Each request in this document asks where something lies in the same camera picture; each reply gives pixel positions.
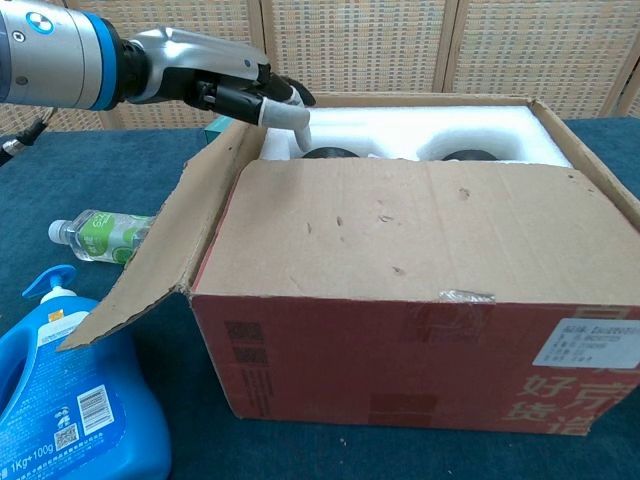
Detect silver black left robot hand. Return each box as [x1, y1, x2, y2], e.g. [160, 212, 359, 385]
[119, 28, 317, 151]

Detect red taped cardboard box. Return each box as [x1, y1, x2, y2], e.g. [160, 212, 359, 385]
[56, 92, 640, 437]

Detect teal product box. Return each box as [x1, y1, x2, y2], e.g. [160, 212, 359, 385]
[203, 117, 236, 145]

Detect white foam insert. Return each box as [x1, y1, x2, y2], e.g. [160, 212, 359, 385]
[258, 104, 573, 169]

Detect blue table cloth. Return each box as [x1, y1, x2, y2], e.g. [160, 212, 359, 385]
[0, 117, 640, 480]

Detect black ceramic pitcher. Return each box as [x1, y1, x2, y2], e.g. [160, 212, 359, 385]
[299, 147, 359, 160]

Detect wooden rattan folding screen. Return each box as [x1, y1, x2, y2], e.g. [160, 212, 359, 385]
[0, 0, 640, 136]

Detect clear green-label water bottle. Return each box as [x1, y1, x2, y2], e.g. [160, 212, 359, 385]
[48, 209, 156, 265]

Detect black ceramic teapot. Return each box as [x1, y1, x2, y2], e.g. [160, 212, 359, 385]
[439, 148, 499, 162]

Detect blue detergent bottle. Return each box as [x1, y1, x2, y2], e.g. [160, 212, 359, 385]
[0, 264, 173, 480]

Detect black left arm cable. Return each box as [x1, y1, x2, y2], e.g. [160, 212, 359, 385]
[0, 107, 56, 166]

